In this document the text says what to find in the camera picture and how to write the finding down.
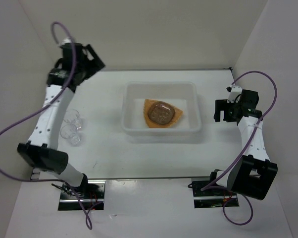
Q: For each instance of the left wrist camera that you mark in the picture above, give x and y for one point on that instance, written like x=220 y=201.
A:
x=66 y=40

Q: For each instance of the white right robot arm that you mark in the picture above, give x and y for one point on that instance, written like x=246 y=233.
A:
x=254 y=173

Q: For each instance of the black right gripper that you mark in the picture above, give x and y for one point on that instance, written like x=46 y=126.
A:
x=222 y=104

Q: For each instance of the clear plastic cup front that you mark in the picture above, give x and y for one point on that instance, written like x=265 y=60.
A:
x=72 y=135

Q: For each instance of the clear plastic cup rear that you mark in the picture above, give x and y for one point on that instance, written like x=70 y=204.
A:
x=73 y=117

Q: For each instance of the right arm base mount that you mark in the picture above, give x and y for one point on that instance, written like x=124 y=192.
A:
x=211 y=198

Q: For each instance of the clear plastic cup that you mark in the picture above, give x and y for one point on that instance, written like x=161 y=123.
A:
x=73 y=117
x=72 y=135

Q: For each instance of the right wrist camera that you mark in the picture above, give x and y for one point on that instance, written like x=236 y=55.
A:
x=234 y=94

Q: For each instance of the aluminium table frame rail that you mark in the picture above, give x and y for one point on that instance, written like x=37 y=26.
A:
x=35 y=175

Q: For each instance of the translucent plastic bin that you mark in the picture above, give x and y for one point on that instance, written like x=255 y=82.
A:
x=182 y=95

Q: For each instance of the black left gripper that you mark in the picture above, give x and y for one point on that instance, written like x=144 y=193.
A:
x=98 y=62

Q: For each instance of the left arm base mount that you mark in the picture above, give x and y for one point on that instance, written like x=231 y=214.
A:
x=94 y=198

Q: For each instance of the woven bamboo basket tray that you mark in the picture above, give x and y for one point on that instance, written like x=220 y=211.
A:
x=159 y=114

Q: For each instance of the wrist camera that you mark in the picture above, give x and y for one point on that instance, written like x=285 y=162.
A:
x=66 y=40
x=234 y=94

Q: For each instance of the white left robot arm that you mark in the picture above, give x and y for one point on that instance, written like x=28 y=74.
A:
x=40 y=151

